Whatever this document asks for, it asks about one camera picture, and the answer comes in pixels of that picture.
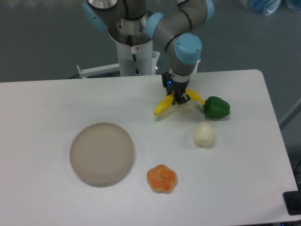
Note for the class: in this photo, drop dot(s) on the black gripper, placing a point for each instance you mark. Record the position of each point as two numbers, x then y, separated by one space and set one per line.
175 82

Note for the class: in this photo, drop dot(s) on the yellow banana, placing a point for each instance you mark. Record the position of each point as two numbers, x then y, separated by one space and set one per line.
169 100

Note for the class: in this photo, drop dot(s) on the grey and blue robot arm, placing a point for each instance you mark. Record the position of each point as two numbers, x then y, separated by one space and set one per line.
172 33

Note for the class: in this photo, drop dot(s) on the green bell pepper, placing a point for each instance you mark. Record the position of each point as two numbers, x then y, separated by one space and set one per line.
215 107

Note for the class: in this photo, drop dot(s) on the orange knotted bread roll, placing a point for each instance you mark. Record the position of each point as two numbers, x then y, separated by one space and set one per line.
162 179

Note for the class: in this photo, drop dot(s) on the beige round plate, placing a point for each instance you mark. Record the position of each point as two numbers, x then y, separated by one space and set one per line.
102 154

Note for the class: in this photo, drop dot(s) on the blue plastic bag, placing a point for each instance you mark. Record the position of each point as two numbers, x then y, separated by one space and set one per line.
262 7

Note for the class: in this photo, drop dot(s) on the black device at table edge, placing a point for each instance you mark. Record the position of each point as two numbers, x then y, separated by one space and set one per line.
293 202

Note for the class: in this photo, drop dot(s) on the white right base bracket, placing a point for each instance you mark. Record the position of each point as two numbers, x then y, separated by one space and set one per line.
198 65

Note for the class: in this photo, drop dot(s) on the white base bracket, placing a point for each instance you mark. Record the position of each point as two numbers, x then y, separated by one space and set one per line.
198 65
98 72

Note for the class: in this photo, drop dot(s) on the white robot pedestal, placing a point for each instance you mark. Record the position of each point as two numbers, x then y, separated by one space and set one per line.
134 47

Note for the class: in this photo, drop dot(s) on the white left base bracket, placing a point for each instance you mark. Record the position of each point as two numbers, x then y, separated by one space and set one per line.
98 72

